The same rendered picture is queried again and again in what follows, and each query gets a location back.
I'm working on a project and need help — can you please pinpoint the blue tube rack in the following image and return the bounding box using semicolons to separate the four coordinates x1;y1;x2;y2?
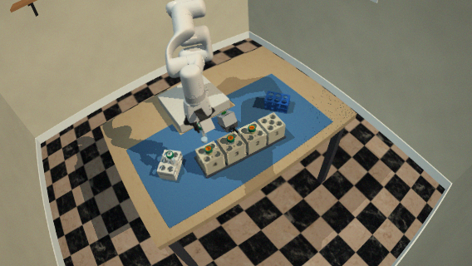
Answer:
264;91;290;113

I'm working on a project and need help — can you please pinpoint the green-capped sample tube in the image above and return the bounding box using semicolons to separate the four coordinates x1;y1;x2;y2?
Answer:
204;145;213;155
227;135;234;145

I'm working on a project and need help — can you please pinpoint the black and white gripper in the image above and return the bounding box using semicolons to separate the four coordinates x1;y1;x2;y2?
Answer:
184;94;215;133

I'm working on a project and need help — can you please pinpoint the blue flat mat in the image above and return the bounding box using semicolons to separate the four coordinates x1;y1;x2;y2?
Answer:
126;74;333;228

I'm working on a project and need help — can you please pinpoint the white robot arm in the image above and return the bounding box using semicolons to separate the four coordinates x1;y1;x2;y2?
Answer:
165;0;215;133

